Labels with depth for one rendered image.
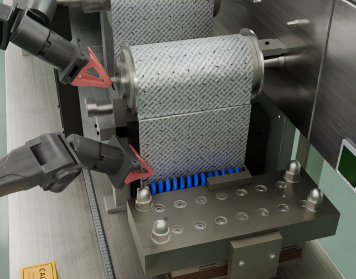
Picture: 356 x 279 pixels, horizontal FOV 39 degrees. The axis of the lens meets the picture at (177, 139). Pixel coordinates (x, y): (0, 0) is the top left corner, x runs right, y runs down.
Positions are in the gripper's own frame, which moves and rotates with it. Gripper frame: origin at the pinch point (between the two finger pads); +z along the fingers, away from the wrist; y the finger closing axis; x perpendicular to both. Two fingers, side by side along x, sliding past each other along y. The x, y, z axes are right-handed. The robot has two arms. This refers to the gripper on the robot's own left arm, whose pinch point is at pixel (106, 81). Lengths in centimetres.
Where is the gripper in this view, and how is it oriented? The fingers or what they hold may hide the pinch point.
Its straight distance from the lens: 101.6
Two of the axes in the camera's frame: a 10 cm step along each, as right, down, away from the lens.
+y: 2.5, 5.1, -8.3
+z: 7.5, 4.4, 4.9
